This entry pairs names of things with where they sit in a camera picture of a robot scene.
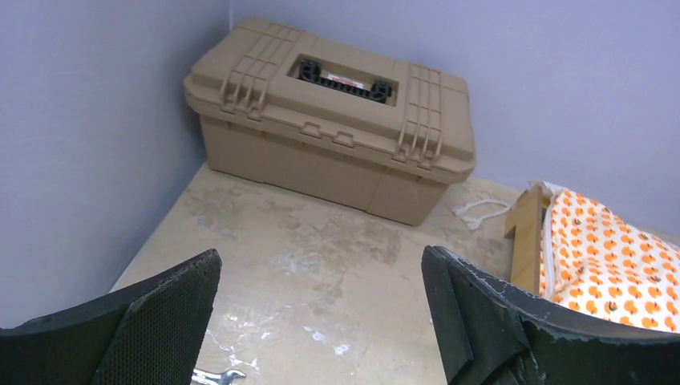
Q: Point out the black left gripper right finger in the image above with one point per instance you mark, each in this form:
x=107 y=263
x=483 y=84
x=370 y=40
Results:
x=491 y=332

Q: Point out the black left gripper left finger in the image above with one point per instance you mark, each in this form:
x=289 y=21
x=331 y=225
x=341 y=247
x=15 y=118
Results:
x=150 y=332

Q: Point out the wooden pet bed frame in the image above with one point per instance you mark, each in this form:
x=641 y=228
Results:
x=523 y=225

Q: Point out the orange patterned white blanket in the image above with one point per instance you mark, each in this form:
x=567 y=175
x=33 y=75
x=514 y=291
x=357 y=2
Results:
x=595 y=263

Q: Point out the tan plastic tool case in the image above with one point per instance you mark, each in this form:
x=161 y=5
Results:
x=285 y=107

